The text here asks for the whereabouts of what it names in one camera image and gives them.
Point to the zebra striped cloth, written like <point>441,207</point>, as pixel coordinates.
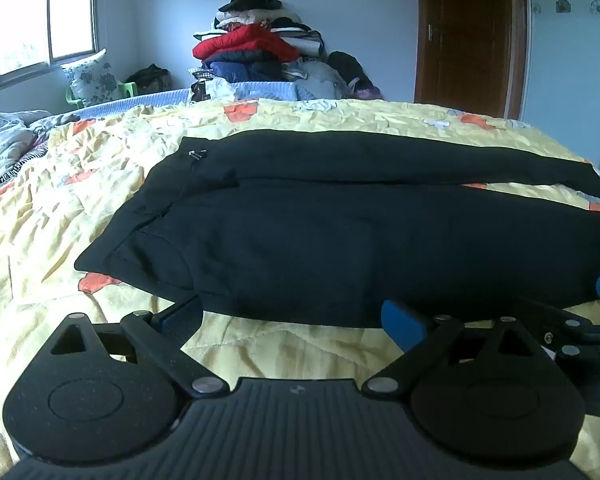
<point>5,177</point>

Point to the floral pillow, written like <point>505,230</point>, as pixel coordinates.
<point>92,79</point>

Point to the window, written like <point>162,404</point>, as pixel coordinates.
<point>42,15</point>

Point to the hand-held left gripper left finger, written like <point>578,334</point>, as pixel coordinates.
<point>182,316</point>

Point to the green plastic chair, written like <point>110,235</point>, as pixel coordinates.
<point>129,90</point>

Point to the pile of clothes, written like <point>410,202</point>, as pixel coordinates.
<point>252,47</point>

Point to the grey quilt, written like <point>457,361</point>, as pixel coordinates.
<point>7,132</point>

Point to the yellow floral bedsheet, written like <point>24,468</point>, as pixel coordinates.
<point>50,195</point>

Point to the blue striped sheet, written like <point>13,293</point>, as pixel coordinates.
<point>145,97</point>

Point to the dark bag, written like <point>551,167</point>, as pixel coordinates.
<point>150,80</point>

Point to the black pants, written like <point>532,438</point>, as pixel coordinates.
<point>330,240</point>

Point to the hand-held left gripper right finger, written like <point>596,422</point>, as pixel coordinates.
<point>404,322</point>

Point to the brown wooden door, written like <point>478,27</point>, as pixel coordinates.
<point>467,35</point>

